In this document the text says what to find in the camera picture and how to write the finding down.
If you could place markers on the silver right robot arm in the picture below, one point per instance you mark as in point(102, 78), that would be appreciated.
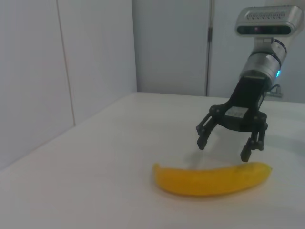
point(262, 64)

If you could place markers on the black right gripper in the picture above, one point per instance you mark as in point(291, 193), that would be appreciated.
point(247, 95)

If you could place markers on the yellow banana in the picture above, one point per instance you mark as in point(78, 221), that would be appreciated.
point(209, 181)

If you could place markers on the dark vertical door frame strip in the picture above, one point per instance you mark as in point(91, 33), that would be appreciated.
point(209, 47)

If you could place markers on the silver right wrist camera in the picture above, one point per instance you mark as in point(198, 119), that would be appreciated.
point(267, 21)

